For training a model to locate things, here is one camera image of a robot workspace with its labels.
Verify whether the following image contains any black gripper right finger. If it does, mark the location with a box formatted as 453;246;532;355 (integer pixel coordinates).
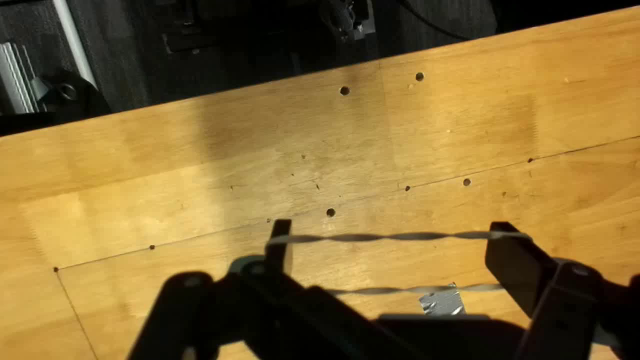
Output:
485;221;640;360

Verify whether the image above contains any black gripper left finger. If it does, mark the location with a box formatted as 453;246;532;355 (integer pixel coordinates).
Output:
127;219;425;360

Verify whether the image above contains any aluminium extrusion frame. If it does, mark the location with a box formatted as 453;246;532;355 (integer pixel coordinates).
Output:
0;41;49;113

